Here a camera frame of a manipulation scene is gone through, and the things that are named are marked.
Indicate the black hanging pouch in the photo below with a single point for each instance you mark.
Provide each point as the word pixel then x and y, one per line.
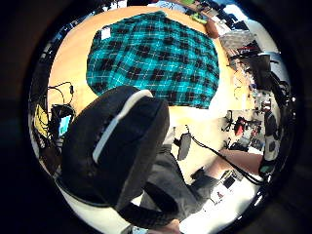
pixel 184 146

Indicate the the person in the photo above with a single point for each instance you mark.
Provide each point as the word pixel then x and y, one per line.
pixel 175 185

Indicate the device with blue screen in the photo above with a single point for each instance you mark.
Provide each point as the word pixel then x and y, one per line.
pixel 64 125

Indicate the teal plaid cloth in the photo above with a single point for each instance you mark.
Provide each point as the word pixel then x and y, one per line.
pixel 156 55

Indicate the yellow paper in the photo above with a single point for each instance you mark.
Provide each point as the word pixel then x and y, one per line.
pixel 40 121

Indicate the red object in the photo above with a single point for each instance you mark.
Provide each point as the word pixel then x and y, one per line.
pixel 240 126

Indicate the brown round object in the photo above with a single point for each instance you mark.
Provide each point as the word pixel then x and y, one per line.
pixel 212 29

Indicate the green object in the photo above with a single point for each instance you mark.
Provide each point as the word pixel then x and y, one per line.
pixel 198 18

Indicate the black office chair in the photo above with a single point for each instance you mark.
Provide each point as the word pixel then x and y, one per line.
pixel 256 68

